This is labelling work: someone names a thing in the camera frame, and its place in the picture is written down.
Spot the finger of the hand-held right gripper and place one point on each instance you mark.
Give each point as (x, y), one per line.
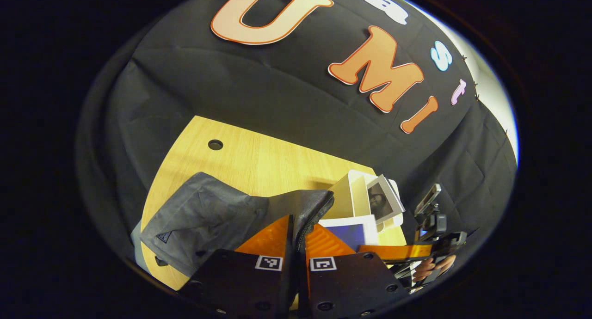
(397, 252)

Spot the black backdrop cloth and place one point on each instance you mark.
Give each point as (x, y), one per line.
(277, 88)

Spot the row of black cloth clips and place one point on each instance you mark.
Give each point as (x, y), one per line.
(476, 97)

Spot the grey photo cover book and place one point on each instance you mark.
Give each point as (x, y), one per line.
(380, 202)

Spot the black table grommet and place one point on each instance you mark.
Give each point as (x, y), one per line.
(215, 144)

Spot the grey schoolbag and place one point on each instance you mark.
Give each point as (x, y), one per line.
(203, 217)

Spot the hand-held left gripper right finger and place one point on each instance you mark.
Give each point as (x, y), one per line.
(347, 282)

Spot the white bookshelf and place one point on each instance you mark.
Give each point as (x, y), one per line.
(344, 196)

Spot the blue cover book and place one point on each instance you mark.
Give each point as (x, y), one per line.
(351, 233)

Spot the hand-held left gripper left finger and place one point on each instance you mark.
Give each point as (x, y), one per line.
(236, 282)

